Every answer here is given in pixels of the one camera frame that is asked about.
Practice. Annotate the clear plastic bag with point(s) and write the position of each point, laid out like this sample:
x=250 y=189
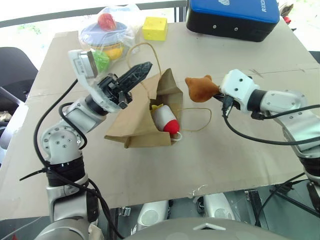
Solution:
x=126 y=35

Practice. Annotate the black zip tie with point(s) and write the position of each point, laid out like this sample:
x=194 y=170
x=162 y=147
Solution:
x=32 y=175

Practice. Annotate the black table frame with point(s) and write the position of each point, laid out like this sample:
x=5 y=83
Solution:
x=253 y=207

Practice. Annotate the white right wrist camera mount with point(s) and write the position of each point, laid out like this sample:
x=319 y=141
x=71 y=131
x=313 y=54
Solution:
x=237 y=85

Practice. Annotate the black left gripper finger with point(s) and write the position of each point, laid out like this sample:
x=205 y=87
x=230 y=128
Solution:
x=136 y=81
x=135 y=71

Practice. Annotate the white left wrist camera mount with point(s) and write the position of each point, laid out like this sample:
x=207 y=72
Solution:
x=80 y=65

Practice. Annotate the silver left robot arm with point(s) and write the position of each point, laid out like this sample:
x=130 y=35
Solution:
x=62 y=142

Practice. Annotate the green toy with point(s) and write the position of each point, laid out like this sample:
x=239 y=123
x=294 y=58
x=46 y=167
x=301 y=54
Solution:
x=101 y=60

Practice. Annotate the red brown clutter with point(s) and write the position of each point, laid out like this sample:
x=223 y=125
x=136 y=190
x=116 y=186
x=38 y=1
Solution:
x=287 y=18

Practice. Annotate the silver table clamp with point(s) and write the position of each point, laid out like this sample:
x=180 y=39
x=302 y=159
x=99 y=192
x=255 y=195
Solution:
x=125 y=211

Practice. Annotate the yellow fruit toy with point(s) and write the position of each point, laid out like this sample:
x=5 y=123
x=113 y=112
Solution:
x=113 y=52

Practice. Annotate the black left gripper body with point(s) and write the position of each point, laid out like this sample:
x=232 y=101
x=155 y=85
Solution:
x=110 y=86

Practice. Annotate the white red plush toy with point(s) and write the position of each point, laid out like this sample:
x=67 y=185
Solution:
x=163 y=117

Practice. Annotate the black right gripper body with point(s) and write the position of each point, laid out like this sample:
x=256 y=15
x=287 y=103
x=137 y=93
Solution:
x=224 y=98

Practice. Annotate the silver rounded shape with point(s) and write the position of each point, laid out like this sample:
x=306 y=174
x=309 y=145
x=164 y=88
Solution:
x=217 y=207
x=150 y=215

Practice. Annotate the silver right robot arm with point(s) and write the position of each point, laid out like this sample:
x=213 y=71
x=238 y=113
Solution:
x=295 y=120

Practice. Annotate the grey robot torso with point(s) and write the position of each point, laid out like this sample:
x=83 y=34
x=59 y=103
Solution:
x=200 y=232

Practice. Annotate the brown plush toy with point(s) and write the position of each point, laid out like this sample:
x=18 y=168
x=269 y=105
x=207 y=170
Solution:
x=200 y=90

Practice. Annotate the blue black case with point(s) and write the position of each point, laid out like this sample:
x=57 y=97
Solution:
x=232 y=15

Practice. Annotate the brown cardboard sheet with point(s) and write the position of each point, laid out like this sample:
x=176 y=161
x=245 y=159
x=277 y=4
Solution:
x=175 y=170

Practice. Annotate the yellow cheese block toy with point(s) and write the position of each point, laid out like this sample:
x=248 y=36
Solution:
x=155 y=28

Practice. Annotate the brown paper bag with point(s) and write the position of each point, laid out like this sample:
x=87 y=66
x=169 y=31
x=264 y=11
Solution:
x=140 y=120

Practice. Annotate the red apple toy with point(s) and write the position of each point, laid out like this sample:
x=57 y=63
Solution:
x=106 y=21

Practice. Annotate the black chair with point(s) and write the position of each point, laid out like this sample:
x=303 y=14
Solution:
x=15 y=67

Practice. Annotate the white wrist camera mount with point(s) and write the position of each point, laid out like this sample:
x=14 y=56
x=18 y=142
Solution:
x=237 y=85
x=80 y=65

